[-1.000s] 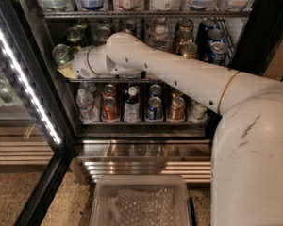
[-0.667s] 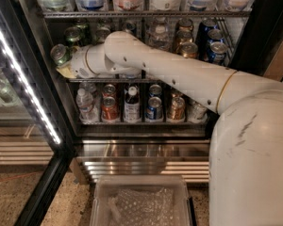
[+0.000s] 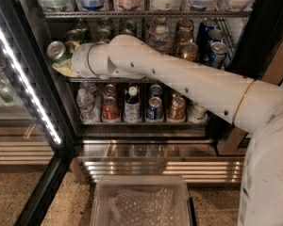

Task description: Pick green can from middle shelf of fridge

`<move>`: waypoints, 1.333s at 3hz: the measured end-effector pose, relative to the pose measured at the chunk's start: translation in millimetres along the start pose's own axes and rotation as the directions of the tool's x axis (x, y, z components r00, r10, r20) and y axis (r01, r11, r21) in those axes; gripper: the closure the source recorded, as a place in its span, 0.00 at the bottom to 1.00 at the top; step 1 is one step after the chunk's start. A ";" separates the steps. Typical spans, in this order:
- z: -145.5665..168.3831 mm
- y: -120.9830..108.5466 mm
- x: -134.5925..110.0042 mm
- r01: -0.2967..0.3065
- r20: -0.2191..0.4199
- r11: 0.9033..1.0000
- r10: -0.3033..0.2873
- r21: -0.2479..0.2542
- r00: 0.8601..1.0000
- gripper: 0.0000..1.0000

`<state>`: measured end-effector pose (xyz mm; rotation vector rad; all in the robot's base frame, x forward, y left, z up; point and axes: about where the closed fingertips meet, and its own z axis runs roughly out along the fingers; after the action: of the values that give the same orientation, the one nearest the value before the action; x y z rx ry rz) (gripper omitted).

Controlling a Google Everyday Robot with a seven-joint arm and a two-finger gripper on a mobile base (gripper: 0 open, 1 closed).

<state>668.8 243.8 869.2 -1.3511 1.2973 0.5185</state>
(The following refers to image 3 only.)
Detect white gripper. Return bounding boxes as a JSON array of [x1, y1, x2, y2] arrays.
[[52, 40, 96, 78]]

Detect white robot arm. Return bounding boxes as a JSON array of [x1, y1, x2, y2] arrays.
[[68, 35, 283, 226]]

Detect rear water bottle lower shelf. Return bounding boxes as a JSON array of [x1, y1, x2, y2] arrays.
[[80, 81, 98, 98]]

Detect water bottle shelf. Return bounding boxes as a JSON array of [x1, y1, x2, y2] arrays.
[[148, 25, 171, 54], [151, 17, 169, 31], [80, 81, 98, 98], [76, 89, 98, 122]]

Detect front water bottle lower shelf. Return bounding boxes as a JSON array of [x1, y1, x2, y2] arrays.
[[76, 89, 98, 122]]

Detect rear white can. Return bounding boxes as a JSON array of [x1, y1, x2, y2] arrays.
[[98, 17, 115, 32]]

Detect rear orange can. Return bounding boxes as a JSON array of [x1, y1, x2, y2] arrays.
[[103, 84, 117, 98]]

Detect red bull can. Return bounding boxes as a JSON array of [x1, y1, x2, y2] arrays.
[[123, 20, 137, 36], [120, 29, 135, 37]]

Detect front orange can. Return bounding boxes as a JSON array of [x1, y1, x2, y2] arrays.
[[102, 97, 119, 120]]

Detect rear Red Bull can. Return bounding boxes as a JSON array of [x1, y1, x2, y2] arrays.
[[123, 20, 137, 36]]

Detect glass fridge door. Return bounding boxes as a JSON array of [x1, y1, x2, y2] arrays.
[[0, 0, 74, 226]]

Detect rear blue can lower shelf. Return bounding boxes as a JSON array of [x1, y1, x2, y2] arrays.
[[149, 84, 163, 98]]

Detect front water bottle middle shelf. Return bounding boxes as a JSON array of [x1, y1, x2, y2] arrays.
[[148, 25, 171, 54]]

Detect rear water bottle middle shelf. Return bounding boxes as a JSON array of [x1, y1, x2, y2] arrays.
[[151, 17, 169, 31]]

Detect front blue can lower shelf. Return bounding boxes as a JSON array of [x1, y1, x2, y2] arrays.
[[146, 97, 162, 120]]

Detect rear gold can lower shelf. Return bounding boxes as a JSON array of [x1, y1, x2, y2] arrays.
[[171, 90, 181, 99]]

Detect gold can shelf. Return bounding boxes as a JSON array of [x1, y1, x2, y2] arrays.
[[168, 96, 186, 120], [171, 90, 181, 99]]

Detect gold can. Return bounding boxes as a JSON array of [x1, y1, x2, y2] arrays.
[[174, 30, 194, 53], [175, 18, 194, 32], [177, 42, 198, 62]]

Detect front gold can lower shelf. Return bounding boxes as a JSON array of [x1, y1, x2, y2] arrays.
[[168, 96, 186, 120]]

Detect front gold can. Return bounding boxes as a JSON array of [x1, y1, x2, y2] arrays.
[[177, 42, 198, 62]]

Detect rear gold can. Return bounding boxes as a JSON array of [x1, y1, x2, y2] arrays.
[[175, 18, 194, 32]]

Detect front silver can lower shelf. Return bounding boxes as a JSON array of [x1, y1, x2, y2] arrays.
[[189, 102, 207, 121]]

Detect rear blue Pepsi can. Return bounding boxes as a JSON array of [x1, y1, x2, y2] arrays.
[[196, 18, 219, 60]]

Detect blue pepsi can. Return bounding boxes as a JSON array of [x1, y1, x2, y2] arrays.
[[196, 18, 219, 60], [206, 28, 225, 47], [208, 41, 227, 69]]

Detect front blue Pepsi can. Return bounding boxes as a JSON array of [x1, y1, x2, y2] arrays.
[[208, 41, 227, 69]]

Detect LED light strip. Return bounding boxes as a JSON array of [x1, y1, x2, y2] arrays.
[[0, 27, 61, 144]]

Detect dark juice bottle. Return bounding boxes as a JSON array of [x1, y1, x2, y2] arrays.
[[125, 86, 141, 123]]

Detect clear plastic bin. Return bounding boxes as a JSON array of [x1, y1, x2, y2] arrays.
[[90, 175, 193, 226]]

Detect bubble wrap sheet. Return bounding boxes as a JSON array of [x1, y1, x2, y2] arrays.
[[108, 187, 175, 226]]

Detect upper wire shelf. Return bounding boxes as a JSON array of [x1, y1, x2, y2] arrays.
[[43, 10, 251, 19]]

